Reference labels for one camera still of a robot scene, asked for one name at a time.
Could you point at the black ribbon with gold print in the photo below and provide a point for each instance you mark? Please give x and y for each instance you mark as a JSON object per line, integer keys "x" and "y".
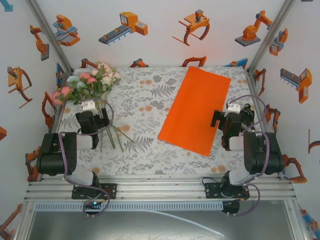
{"x": 247, "y": 112}

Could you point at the orange wrapping paper sheet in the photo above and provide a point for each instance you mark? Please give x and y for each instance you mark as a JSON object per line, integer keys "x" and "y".
{"x": 195, "y": 107}

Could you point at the pink fake rose stem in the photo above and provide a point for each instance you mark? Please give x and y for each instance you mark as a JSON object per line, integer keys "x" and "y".
{"x": 60, "y": 97}
{"x": 86, "y": 76}

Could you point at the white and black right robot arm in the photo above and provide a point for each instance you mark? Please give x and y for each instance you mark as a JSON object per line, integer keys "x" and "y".
{"x": 265, "y": 155}

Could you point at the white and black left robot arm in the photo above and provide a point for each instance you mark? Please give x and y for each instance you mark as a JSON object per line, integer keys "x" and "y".
{"x": 55, "y": 155}

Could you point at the grey floral tablecloth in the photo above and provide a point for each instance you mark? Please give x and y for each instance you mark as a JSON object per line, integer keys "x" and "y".
{"x": 140, "y": 100}

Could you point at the small black controller board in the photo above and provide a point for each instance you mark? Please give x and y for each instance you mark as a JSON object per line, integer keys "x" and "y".
{"x": 93, "y": 203}
{"x": 231, "y": 206}

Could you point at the grey metal base panel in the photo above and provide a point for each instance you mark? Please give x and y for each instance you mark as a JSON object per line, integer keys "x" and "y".
{"x": 100, "y": 227}

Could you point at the thin white plastic tube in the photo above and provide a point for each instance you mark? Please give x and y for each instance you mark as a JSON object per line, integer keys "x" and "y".
{"x": 222, "y": 235}

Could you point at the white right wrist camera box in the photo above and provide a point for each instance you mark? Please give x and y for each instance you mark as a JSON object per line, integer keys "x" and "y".
{"x": 233, "y": 108}

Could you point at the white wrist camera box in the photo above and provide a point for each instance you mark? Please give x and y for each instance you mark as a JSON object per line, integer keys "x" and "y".
{"x": 88, "y": 106}
{"x": 233, "y": 108}

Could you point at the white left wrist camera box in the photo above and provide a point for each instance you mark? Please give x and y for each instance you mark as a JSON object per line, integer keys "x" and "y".
{"x": 88, "y": 106}

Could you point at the aluminium side rail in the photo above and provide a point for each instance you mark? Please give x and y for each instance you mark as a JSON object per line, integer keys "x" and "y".
{"x": 253, "y": 87}
{"x": 58, "y": 115}

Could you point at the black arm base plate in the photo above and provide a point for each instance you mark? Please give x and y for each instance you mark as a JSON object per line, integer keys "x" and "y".
{"x": 212, "y": 191}
{"x": 110, "y": 191}

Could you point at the aluminium frame rail with slots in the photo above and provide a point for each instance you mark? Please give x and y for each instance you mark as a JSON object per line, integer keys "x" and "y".
{"x": 160, "y": 192}

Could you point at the aluminium corner post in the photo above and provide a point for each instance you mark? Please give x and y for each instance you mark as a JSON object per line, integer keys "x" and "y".
{"x": 270, "y": 32}
{"x": 47, "y": 32}

